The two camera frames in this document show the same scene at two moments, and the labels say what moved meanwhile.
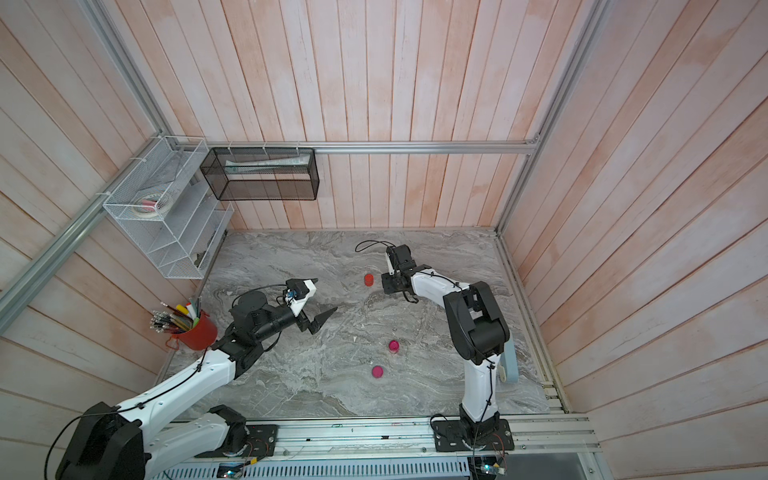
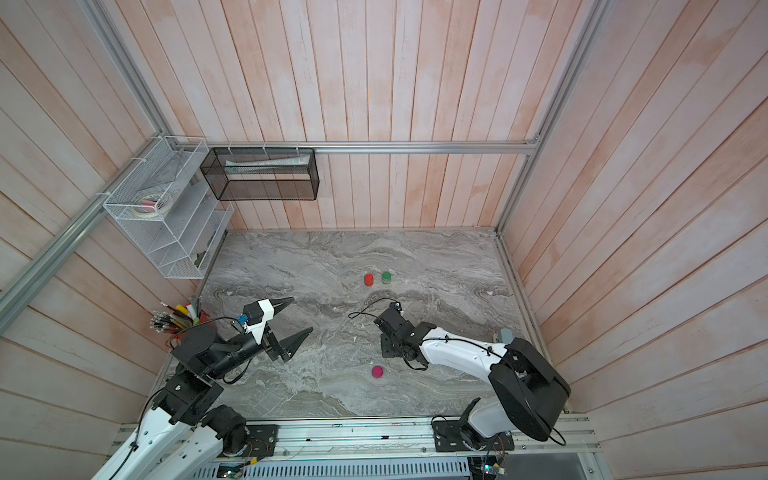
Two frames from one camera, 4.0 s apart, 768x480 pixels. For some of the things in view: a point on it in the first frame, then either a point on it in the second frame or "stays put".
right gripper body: x=390 y=283 -> x=390 y=349
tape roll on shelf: x=151 y=205 stays put
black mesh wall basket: x=262 y=173 stays put
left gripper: x=319 y=320 -> x=287 y=348
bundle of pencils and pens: x=179 y=319 stays put
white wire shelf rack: x=166 y=204 stays put
